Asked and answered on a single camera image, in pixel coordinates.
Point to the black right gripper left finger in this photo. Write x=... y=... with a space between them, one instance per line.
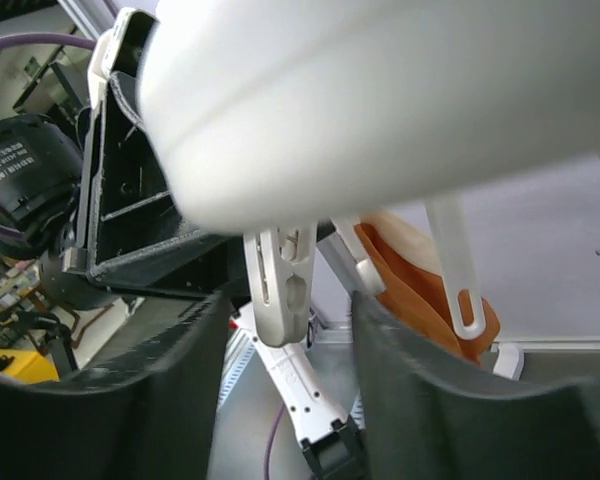
x=146 y=414

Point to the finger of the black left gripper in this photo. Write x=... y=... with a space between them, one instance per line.
x=129 y=235

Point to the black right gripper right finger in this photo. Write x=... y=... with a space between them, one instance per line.
x=432 y=415

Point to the white hanger clip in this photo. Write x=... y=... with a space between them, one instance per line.
x=280 y=266

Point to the white plastic clip hanger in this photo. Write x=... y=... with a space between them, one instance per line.
x=277 y=113

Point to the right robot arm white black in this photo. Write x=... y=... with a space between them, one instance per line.
x=327 y=433

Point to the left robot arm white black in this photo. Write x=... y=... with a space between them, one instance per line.
x=40 y=179

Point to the white stand base foot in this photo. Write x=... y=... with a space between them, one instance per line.
x=544 y=361

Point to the orange sock with cream cuff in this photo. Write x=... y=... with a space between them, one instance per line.
x=407 y=260

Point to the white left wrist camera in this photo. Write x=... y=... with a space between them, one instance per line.
x=118 y=49

